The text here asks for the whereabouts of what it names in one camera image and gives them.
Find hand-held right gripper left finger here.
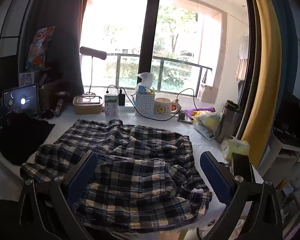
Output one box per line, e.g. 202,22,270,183
19,150,98,240

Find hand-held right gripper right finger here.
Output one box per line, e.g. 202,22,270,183
199,151,283,240

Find plaid pants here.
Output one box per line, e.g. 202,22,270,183
20,119,213,232

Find white textured tablecloth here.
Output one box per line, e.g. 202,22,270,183
0,104,265,240

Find black smartphone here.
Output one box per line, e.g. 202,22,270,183
230,152,253,178

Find yellow tissue pack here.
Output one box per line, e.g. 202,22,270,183
221,136,250,160

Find steel tumbler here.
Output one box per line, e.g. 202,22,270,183
215,100,243,144

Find purple cloth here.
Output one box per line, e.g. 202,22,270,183
185,107,215,117

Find beige lunch box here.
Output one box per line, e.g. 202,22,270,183
72,95,103,115

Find small black bundle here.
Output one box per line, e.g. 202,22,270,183
41,109,55,120

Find spray can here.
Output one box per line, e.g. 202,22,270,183
54,98,64,117

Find white shelf unit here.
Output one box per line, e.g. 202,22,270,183
259,134,300,180

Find white and green milk carton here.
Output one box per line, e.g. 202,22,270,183
104,94,119,117

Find white tote bag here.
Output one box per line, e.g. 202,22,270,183
197,67,219,103

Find cream bear-print mug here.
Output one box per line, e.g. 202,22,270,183
154,97,180,117

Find large black object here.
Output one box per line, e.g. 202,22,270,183
274,116,300,152

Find brown cardboard box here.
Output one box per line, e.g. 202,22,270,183
39,80,65,110

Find white perforated basket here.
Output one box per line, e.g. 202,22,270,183
134,91,156,117

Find tablet with dark screen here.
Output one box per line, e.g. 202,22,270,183
2,83,40,118

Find yellow curtain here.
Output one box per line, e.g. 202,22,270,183
240,0,289,170

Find white bear-print box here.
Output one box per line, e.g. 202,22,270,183
19,71,35,87

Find hanging clothes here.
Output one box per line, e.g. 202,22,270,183
236,35,249,80

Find white plastic bag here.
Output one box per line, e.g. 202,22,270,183
136,72,154,93

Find balcony railing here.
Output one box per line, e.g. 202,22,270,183
80,52,213,93

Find white desk lamp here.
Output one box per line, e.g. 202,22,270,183
79,46,107,99

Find colourful snack bag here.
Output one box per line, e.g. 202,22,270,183
26,26,56,70

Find dark teal curtain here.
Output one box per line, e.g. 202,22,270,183
270,0,299,135
17,0,93,95

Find long black cable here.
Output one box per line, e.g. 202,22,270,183
120,87,199,118

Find short black cable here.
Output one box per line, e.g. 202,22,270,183
106,84,122,95

